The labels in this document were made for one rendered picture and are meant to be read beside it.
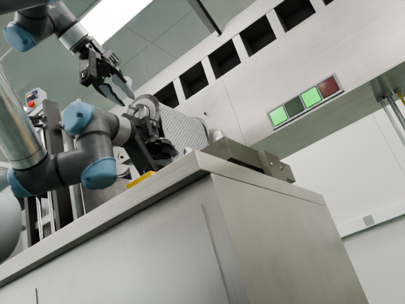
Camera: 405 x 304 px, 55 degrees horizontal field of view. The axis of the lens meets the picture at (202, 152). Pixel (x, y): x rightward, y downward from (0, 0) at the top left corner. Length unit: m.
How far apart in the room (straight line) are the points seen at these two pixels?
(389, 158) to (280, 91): 2.34
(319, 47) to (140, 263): 0.91
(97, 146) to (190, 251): 0.31
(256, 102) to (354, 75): 0.33
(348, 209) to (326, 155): 0.52
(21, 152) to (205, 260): 0.42
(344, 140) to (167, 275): 3.12
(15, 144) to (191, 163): 0.35
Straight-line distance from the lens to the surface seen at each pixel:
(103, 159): 0.84
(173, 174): 0.69
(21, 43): 1.10
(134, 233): 0.78
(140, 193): 0.74
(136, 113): 1.20
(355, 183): 3.62
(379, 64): 1.27
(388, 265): 3.53
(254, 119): 1.36
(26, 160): 0.85
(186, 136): 1.23
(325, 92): 1.28
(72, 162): 0.86
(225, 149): 0.95
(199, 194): 0.69
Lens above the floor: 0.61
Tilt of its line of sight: 25 degrees up
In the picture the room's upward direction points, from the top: 17 degrees counter-clockwise
